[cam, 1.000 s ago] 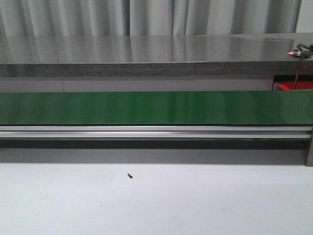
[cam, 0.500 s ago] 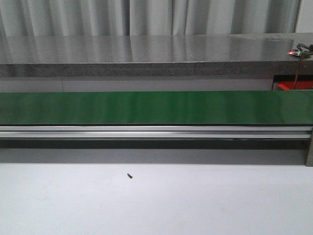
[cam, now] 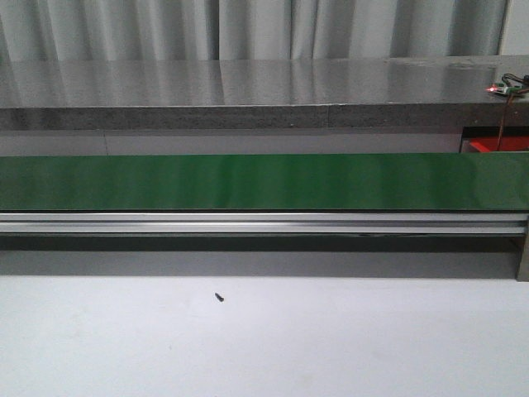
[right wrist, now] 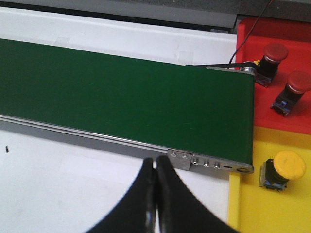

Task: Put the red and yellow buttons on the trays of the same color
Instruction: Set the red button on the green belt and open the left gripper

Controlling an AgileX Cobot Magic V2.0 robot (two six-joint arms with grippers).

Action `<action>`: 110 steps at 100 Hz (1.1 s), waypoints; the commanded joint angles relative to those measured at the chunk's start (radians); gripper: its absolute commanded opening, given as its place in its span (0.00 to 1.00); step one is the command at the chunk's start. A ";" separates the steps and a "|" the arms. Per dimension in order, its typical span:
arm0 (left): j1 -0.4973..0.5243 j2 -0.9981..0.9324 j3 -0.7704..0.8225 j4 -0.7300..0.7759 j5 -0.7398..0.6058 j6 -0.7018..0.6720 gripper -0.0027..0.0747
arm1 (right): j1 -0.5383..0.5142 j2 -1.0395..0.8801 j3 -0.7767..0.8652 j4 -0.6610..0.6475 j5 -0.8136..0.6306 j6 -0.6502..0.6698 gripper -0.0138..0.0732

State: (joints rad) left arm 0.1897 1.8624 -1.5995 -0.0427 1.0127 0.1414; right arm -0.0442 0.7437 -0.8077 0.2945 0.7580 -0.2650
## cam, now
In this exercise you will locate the red plastic tray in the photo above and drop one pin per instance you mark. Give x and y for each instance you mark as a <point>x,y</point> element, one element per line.
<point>489,144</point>

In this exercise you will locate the small green circuit board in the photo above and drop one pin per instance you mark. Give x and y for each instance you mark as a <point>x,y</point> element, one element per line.
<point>504,89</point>

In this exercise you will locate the grey stone counter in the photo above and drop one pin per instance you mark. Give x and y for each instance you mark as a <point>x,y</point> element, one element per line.
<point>258,94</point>

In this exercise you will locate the grey curtain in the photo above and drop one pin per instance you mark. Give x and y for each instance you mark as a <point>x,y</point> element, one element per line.
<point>247,30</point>

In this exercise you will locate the green conveyor belt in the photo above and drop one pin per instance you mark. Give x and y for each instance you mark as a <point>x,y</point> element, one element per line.
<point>344,182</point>

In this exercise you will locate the aluminium conveyor frame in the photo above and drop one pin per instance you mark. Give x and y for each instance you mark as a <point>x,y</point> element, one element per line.
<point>423,245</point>

